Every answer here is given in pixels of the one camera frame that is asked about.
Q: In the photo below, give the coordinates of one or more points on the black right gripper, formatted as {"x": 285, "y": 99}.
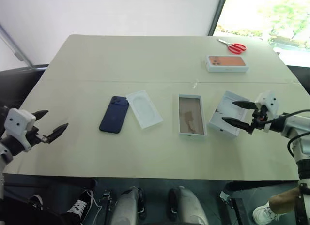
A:
{"x": 259, "y": 116}

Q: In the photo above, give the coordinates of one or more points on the clear tape piece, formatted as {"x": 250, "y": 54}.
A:
{"x": 194, "y": 83}

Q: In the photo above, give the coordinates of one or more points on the black sneaker with white laces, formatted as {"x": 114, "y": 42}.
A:
{"x": 80, "y": 206}

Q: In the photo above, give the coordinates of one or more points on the bright window pane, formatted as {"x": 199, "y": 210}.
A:
{"x": 266, "y": 17}

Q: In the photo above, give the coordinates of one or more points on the grey metal pole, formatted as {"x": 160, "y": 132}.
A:
{"x": 14, "y": 47}

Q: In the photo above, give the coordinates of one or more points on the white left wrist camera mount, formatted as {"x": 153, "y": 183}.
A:
{"x": 17, "y": 118}

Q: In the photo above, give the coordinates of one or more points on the closed box with orange phone print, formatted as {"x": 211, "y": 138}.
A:
{"x": 227, "y": 63}

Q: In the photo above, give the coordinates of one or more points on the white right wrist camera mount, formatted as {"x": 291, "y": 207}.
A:
{"x": 267, "y": 99}

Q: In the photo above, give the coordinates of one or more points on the dark window frame post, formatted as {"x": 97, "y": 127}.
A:
{"x": 216, "y": 14}

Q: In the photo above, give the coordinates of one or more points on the white box lid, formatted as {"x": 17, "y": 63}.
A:
{"x": 222, "y": 113}

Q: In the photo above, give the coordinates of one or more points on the silver black rounded leg shell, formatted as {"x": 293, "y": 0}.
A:
{"x": 128, "y": 205}
{"x": 187, "y": 205}

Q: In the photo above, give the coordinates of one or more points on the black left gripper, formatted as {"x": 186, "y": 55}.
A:
{"x": 34, "y": 136}

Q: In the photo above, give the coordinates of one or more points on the black metal stand frame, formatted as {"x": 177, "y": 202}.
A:
{"x": 238, "y": 210}

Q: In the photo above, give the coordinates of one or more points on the person bare lower leg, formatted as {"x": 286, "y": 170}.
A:
{"x": 283, "y": 200}

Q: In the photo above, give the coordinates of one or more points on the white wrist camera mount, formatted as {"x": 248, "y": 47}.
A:
{"x": 267, "y": 99}
{"x": 17, "y": 118}

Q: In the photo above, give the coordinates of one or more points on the white box base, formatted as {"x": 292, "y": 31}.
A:
{"x": 191, "y": 118}

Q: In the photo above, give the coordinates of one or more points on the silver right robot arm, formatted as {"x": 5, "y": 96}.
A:
{"x": 290, "y": 125}

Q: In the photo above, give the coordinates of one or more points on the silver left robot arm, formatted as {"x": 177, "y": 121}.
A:
{"x": 10, "y": 145}

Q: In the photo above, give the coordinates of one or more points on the black upholstered seat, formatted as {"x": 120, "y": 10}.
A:
{"x": 19, "y": 84}
{"x": 302, "y": 77}

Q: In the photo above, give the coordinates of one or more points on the dark blue smartphone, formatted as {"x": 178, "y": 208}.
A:
{"x": 113, "y": 116}

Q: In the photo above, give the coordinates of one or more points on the white moulded insert tray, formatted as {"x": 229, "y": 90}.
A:
{"x": 145, "y": 109}

